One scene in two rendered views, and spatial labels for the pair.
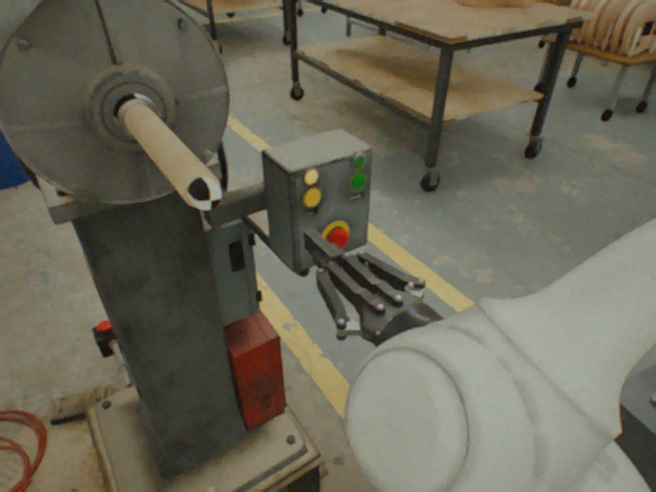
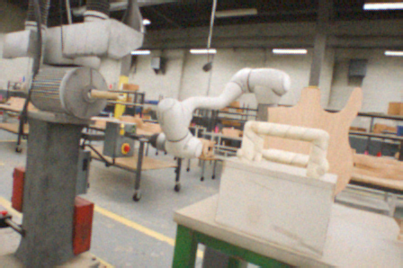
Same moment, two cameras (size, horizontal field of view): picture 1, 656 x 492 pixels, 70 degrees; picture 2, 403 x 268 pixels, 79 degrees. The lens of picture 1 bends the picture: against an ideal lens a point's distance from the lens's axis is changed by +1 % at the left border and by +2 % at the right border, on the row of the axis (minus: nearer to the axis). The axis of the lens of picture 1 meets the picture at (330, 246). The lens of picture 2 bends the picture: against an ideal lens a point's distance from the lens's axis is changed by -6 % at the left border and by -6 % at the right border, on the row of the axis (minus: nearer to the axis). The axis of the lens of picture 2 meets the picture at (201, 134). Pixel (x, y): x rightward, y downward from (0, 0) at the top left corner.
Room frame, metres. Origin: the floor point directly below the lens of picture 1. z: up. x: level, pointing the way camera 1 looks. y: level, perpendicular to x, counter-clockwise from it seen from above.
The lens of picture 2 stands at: (-0.83, 0.30, 1.19)
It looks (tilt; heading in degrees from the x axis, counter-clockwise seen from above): 3 degrees down; 332
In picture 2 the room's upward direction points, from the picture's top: 8 degrees clockwise
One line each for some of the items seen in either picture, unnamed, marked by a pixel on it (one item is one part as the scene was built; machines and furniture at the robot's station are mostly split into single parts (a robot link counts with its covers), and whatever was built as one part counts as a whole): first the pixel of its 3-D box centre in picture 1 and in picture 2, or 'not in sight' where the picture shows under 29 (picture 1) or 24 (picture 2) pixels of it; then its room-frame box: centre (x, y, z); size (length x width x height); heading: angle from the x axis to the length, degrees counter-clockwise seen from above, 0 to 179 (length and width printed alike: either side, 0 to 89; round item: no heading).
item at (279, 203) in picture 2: not in sight; (276, 199); (-0.35, -0.20, 1.02); 0.27 x 0.15 x 0.17; 33
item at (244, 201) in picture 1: (257, 197); (100, 137); (0.71, 0.13, 1.02); 0.19 x 0.04 x 0.04; 123
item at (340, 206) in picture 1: (287, 202); (108, 142); (0.74, 0.08, 0.99); 0.24 x 0.21 x 0.26; 33
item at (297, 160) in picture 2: not in sight; (291, 159); (-0.29, -0.30, 1.12); 0.20 x 0.03 x 0.03; 32
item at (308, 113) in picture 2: not in sight; (303, 142); (-0.18, -0.47, 1.17); 0.35 x 0.04 x 0.40; 32
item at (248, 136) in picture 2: not in sight; (247, 144); (-0.30, -0.12, 1.15); 0.03 x 0.03 x 0.09
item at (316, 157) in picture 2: not in sight; (316, 156); (-0.45, -0.21, 1.15); 0.03 x 0.03 x 0.09
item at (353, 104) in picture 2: not in sight; (349, 102); (-0.29, -0.54, 1.33); 0.07 x 0.04 x 0.10; 32
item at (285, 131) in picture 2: not in sight; (283, 131); (-0.37, -0.16, 1.20); 0.20 x 0.03 x 0.03; 32
